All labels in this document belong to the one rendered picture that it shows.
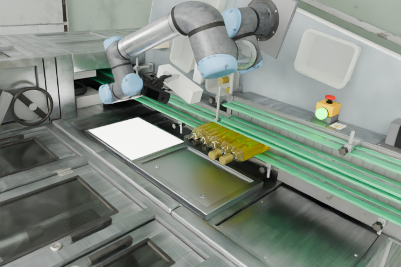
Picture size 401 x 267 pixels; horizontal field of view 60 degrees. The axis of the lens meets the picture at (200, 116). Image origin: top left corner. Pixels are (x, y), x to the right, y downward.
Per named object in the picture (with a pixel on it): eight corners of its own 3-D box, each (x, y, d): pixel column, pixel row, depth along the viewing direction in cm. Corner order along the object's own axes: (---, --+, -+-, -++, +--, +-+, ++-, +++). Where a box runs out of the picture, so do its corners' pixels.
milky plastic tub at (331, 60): (315, 25, 138) (305, 27, 132) (370, 43, 125) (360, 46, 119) (302, 67, 146) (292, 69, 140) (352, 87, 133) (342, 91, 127)
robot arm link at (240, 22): (252, 1, 141) (230, 3, 132) (262, 33, 141) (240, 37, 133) (232, 13, 150) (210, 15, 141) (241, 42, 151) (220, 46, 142)
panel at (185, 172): (138, 120, 203) (84, 134, 180) (138, 115, 202) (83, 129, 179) (263, 187, 144) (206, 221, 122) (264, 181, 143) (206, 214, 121)
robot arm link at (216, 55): (257, 32, 145) (218, 18, 95) (267, 66, 146) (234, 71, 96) (231, 42, 150) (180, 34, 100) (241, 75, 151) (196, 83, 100)
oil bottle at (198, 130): (221, 128, 169) (189, 139, 154) (222, 117, 167) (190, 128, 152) (230, 132, 165) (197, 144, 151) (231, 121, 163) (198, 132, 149)
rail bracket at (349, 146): (352, 142, 123) (335, 152, 114) (357, 123, 120) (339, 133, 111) (363, 146, 120) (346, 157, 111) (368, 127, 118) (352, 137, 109)
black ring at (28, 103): (52, 118, 191) (10, 127, 177) (48, 81, 183) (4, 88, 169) (55, 121, 188) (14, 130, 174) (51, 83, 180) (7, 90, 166)
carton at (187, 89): (169, 64, 160) (159, 65, 156) (203, 89, 147) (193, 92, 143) (166, 75, 163) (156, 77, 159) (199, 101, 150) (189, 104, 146)
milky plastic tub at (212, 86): (216, 87, 183) (204, 90, 177) (219, 45, 174) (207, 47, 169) (241, 96, 171) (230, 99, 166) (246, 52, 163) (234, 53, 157)
